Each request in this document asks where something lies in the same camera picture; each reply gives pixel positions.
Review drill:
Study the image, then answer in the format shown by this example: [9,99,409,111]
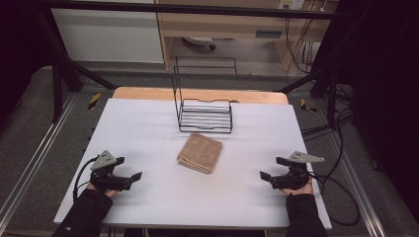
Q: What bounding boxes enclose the wooden desk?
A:
[154,0,341,72]

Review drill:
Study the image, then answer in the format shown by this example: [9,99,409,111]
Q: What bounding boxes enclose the aluminium floor rail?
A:
[324,129,388,237]
[0,93,79,226]

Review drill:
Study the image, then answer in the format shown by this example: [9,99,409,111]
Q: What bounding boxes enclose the person's left hand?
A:
[85,182,120,199]

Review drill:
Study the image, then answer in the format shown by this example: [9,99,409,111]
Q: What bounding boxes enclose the right hand-held gripper black cable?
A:
[307,171,362,228]

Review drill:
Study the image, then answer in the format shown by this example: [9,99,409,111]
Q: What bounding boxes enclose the hand-held gripper black cable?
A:
[307,171,362,228]
[72,155,100,202]

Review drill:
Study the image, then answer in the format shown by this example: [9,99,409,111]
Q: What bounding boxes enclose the brown towel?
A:
[176,131,224,175]

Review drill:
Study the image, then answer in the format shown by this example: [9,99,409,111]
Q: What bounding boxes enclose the black wire rack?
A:
[171,55,238,135]

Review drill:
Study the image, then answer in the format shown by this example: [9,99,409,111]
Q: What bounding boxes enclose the black curtain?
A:
[0,0,56,127]
[314,0,419,226]

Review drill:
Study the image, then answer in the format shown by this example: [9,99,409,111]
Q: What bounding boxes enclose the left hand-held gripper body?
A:
[89,150,133,193]

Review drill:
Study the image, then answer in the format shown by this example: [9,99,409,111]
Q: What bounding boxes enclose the office chair base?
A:
[181,36,217,51]

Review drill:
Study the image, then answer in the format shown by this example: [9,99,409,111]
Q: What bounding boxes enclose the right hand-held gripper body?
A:
[270,150,326,191]

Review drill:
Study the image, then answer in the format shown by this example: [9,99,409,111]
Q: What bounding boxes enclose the black metal frame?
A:
[31,0,351,130]

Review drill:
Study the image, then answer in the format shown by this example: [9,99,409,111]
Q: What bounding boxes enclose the person's right hand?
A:
[281,179,315,198]

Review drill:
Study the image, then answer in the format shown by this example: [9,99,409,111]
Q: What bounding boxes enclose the black floor cables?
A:
[300,83,356,140]

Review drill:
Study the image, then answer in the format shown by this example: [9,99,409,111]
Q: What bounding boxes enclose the wall power socket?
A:
[277,0,306,11]

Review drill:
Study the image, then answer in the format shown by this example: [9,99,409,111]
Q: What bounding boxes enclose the white cabinet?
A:
[50,7,165,64]

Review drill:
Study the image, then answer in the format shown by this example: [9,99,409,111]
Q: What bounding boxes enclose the hanging black cables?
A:
[284,16,318,76]

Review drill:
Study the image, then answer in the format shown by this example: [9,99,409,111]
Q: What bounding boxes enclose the white foam board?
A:
[53,98,333,231]

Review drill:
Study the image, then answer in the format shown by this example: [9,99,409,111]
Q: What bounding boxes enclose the left hand-held gripper black cable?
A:
[72,155,100,202]

